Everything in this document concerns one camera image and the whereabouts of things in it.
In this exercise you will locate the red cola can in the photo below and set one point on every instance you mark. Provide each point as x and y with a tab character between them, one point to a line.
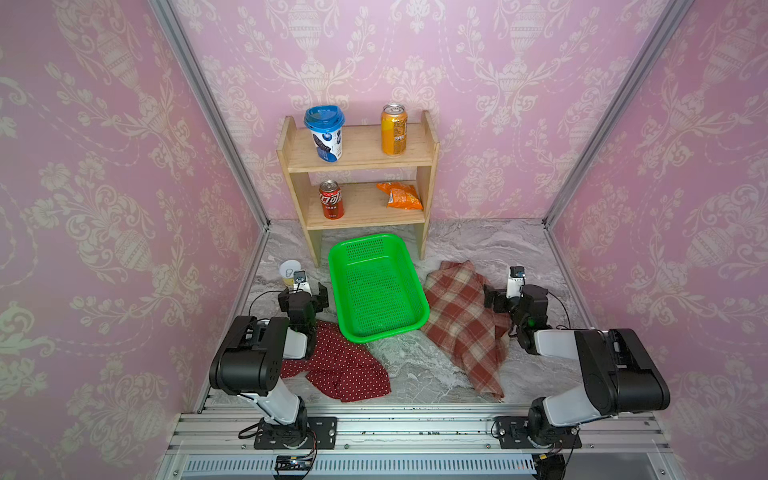
331	200

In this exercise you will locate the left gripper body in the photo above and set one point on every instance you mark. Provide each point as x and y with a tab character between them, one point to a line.
303	301

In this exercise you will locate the blue lidded cup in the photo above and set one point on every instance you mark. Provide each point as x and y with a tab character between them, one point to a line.
325	124

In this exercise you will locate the right aluminium corner post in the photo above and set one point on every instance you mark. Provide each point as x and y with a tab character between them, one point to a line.
667	24

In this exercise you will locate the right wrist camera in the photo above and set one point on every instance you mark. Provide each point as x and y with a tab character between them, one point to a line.
515	281

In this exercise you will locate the orange snack bag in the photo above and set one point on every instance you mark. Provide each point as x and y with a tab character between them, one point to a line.
401	195

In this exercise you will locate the black connector box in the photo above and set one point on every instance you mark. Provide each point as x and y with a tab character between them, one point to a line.
549	467

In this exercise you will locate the red plaid skirt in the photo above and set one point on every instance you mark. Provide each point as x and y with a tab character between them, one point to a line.
473	336

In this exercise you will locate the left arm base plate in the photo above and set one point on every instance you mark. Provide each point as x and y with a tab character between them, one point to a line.
315	432

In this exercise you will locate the small yellow tin can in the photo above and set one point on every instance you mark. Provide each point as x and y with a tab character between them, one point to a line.
287	270

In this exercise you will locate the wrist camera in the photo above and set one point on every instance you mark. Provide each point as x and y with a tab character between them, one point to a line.
515	281
300	282

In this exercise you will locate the wooden two-tier shelf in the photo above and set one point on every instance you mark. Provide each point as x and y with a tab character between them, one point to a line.
361	167

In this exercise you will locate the aluminium front rail frame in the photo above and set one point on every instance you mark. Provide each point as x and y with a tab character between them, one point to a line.
440	441

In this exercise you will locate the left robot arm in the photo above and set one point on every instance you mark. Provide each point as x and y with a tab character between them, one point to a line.
248	365

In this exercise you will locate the left aluminium corner post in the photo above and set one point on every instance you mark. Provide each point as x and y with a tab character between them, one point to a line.
193	72

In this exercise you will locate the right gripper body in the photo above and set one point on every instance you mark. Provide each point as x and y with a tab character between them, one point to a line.
504	300

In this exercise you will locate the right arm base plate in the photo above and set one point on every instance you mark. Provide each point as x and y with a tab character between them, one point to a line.
512	432

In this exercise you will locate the red polka dot skirt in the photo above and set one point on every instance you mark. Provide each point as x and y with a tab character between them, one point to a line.
340	369

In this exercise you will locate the green plastic basket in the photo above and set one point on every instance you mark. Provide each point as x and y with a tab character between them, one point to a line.
377	291

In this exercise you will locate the orange soda can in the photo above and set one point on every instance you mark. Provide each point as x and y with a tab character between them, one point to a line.
394	129

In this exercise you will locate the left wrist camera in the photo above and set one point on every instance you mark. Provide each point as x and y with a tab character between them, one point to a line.
300	282

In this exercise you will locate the aluminium corner post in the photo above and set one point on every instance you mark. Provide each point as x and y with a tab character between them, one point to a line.
193	72
667	24

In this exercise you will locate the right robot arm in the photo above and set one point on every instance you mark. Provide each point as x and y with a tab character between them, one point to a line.
618	374

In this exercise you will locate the small black circuit board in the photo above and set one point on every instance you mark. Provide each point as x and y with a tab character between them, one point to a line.
293	464

